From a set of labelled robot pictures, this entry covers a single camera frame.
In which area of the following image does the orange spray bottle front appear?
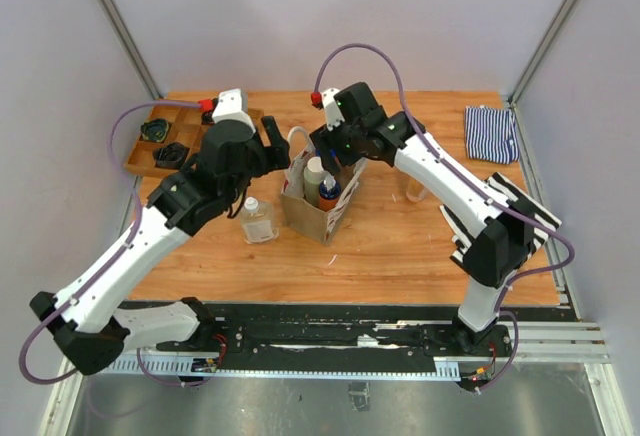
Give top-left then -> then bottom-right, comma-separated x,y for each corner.
318,173 -> 341,212

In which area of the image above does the clear bottle white cap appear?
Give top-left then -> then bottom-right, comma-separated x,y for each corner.
239,197 -> 279,244

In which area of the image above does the clear bottle pink cap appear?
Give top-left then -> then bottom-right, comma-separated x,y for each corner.
405,178 -> 428,203

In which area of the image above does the blue white striped cloth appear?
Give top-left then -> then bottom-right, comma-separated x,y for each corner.
464,106 -> 520,165

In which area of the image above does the black white striped cloth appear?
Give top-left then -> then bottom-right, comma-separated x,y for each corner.
440,172 -> 562,267

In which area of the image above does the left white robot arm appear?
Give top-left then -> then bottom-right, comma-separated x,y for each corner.
30,116 -> 290,375

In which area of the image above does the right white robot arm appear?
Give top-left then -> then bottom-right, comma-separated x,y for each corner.
311,82 -> 534,356

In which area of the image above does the canvas tote bag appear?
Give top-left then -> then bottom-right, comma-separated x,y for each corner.
280,126 -> 366,246

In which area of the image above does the small black rolled belt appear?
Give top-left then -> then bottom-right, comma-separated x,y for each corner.
201,109 -> 214,125

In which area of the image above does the wooden compartment tray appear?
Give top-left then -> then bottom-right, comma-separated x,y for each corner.
124,96 -> 266,180

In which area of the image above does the green patterned rolled belt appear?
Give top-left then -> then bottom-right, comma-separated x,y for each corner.
140,118 -> 171,143

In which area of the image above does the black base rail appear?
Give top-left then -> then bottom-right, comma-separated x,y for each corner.
155,300 -> 514,372

